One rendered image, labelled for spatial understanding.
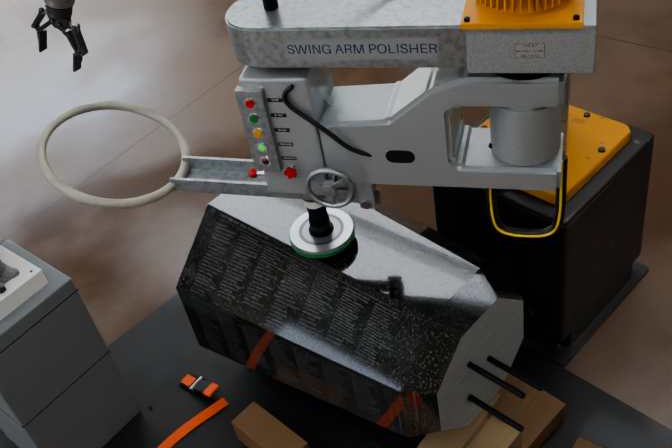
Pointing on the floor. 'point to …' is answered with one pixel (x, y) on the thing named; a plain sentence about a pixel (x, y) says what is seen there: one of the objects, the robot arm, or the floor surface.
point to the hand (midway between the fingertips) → (59, 56)
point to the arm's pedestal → (58, 370)
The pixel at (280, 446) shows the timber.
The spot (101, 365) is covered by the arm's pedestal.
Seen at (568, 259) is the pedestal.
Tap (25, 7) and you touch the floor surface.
